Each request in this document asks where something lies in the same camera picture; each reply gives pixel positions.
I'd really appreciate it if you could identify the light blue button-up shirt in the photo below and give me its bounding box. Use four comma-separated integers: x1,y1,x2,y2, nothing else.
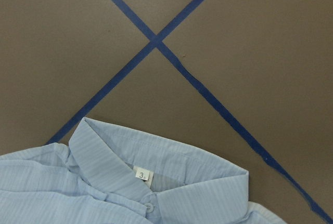
1,117,283,223

